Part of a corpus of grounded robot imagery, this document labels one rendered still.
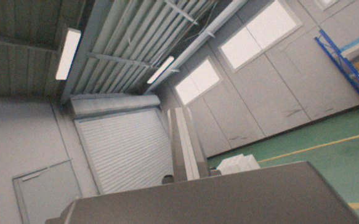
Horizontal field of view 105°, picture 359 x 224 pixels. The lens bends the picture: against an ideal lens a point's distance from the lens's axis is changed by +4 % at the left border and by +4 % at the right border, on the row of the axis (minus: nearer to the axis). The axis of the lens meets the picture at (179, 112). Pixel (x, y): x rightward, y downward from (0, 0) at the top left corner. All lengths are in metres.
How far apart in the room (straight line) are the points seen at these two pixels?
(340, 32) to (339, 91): 1.37
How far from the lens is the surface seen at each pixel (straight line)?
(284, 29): 5.24
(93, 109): 4.79
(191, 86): 5.82
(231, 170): 2.50
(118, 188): 4.78
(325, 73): 5.12
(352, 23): 5.36
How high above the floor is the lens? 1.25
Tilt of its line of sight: 10 degrees up
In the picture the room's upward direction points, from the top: 27 degrees counter-clockwise
